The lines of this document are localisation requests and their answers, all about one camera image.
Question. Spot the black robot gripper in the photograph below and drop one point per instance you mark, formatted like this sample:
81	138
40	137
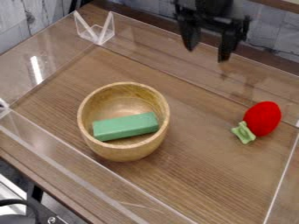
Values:
212	15

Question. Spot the red plush strawberry fruit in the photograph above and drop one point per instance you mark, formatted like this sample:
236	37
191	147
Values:
259	121

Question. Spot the round wooden bowl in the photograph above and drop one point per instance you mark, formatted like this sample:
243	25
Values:
115	100

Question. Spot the green rectangular block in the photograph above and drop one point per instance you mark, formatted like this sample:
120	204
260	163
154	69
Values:
125	126

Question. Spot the clear acrylic tray wall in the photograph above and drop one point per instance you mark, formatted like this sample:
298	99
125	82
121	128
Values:
203	178

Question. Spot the black table leg bracket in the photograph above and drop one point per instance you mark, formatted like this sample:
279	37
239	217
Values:
52	211

